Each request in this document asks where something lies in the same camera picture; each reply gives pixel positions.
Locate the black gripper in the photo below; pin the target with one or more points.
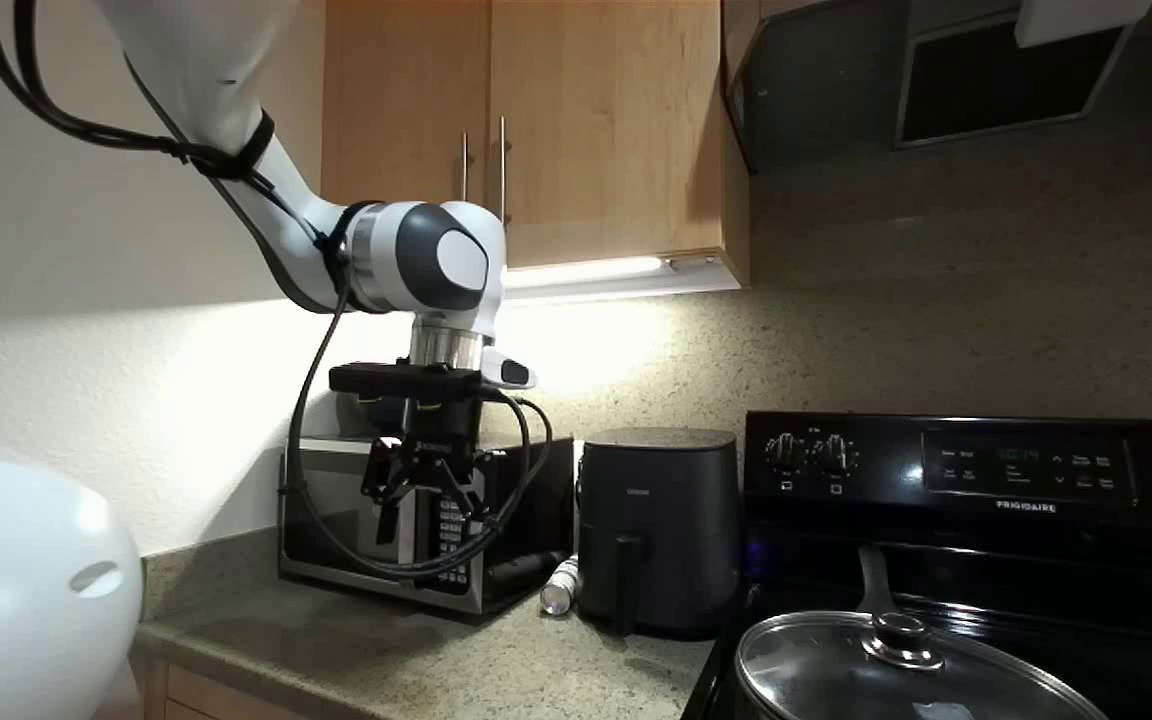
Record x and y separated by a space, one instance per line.
432 451

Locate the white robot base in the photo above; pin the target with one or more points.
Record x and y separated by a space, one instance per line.
71 592

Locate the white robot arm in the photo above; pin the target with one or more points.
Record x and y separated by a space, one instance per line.
442 261

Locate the stainless steel microwave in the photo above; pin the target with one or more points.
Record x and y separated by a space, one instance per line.
330 529

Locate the wooden upper cabinet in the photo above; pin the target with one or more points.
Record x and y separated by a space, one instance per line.
595 131

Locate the black range hood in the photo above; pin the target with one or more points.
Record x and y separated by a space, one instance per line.
825 79

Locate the black kitchen stove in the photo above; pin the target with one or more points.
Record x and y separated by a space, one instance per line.
1005 529

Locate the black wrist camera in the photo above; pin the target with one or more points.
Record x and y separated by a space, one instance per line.
424 379

